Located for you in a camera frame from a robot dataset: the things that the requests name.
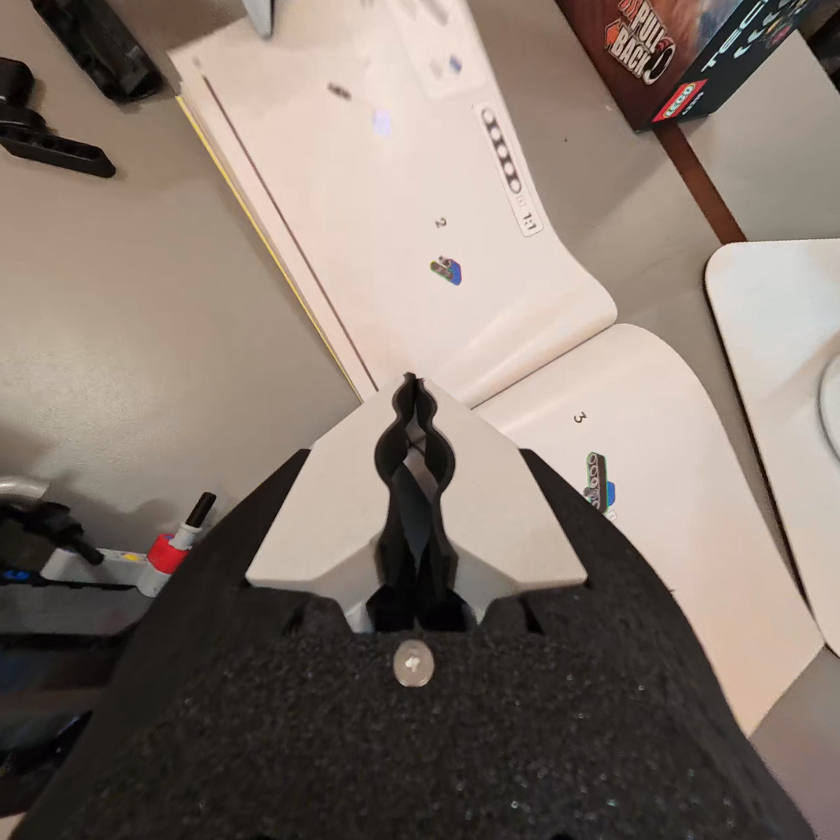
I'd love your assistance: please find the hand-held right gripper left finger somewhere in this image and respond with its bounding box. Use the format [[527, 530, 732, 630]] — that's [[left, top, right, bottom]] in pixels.
[[244, 371, 417, 634]]

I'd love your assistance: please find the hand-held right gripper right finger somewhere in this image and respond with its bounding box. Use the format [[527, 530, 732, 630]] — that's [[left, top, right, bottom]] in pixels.
[[417, 378, 588, 623]]

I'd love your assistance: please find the lego truck model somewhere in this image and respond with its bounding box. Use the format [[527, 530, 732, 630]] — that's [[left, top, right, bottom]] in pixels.
[[0, 58, 217, 788]]

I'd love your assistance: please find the lego instruction booklet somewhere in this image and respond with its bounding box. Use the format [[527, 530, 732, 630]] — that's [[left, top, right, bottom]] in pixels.
[[167, 0, 824, 739]]

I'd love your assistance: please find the lego set box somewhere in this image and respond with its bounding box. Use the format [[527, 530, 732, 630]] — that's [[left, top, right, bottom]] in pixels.
[[556, 0, 824, 133]]

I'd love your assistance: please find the black lego panel piece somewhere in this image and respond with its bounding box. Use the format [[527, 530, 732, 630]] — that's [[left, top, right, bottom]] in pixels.
[[29, 0, 165, 102]]

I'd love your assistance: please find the wooden document stand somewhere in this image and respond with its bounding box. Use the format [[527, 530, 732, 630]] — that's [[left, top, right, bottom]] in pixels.
[[705, 239, 840, 657]]

